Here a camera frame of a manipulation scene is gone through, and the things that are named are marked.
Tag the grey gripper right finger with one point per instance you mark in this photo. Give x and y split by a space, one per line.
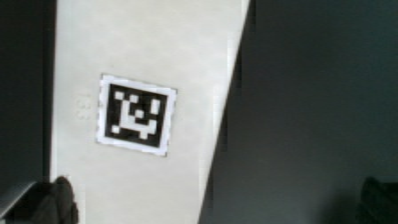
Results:
376 209

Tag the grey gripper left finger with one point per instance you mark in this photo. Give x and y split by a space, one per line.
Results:
46 206

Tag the white cabinet top block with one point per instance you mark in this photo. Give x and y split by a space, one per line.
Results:
143 61

